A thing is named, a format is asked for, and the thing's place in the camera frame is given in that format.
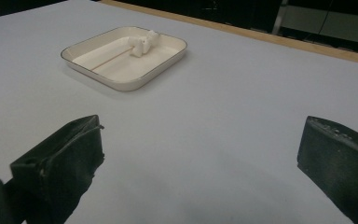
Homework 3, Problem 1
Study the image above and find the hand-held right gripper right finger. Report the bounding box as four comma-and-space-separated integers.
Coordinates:
296, 116, 358, 224

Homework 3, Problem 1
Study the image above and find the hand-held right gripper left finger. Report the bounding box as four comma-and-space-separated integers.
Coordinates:
9, 114, 105, 224

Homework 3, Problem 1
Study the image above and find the cream square tray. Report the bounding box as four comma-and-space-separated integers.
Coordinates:
60, 25, 188, 92

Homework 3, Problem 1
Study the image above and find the marshmallow skewer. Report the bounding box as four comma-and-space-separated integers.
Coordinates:
91, 30, 160, 72

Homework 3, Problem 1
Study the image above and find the metal stand leg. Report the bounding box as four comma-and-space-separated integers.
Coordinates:
271, 0, 290, 35

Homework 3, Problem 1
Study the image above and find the black cable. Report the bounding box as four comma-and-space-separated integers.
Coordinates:
304, 0, 335, 41

